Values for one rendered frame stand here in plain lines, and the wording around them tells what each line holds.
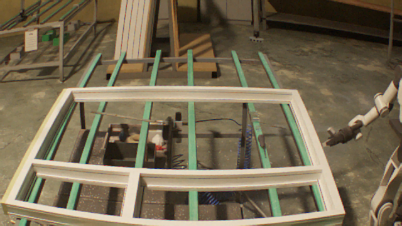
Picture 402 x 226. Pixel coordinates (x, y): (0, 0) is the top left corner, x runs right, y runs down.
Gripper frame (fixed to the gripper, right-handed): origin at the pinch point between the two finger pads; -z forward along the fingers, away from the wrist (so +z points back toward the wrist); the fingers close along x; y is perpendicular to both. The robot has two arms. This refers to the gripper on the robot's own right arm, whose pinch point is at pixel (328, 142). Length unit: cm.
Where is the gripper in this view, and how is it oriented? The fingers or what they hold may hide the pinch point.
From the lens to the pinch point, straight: 271.2
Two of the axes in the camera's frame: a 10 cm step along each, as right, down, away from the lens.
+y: 3.1, 9.4, -1.0
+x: 1.8, -1.7, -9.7
